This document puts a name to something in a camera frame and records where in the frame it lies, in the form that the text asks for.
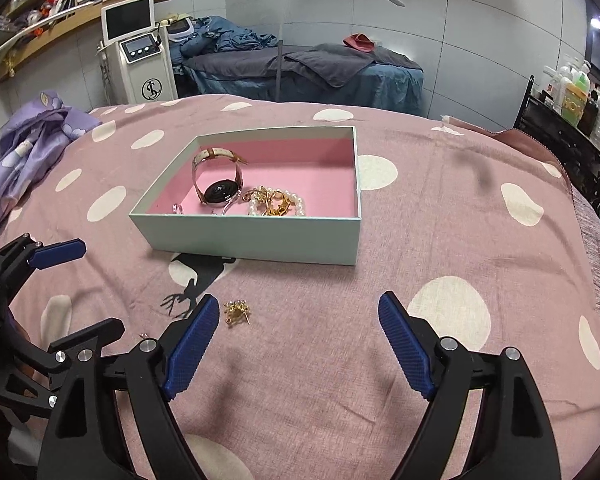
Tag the beige strap wrist watch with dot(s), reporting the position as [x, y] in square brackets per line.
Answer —
[220, 190]

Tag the gold spider brooch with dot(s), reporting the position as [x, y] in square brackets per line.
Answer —
[236, 312]

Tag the blue crumpled duvet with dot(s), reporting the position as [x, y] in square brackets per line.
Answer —
[214, 34]

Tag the gold chain charm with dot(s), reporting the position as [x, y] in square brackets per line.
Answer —
[259, 198]

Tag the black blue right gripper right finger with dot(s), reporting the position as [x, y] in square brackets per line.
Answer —
[512, 438]

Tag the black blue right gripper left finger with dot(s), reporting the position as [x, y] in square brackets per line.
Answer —
[84, 437]

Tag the white beauty machine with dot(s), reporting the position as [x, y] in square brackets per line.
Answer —
[134, 55]

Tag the red folded cloth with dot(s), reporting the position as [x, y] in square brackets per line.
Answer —
[360, 42]

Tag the blue massage bed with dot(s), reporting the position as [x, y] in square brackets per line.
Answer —
[394, 82]

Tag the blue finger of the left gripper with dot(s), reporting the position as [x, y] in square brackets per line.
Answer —
[46, 257]

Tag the black trolley cart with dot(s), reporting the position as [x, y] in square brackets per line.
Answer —
[577, 154]

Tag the mint green pink jewelry box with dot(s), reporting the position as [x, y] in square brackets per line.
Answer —
[288, 194]

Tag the purple floral blanket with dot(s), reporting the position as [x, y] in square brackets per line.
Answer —
[32, 142]

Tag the dark grey towel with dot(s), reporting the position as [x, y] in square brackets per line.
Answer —
[327, 65]

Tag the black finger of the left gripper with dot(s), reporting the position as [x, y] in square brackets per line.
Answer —
[87, 344]

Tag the green bottle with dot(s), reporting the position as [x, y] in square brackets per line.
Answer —
[576, 90]

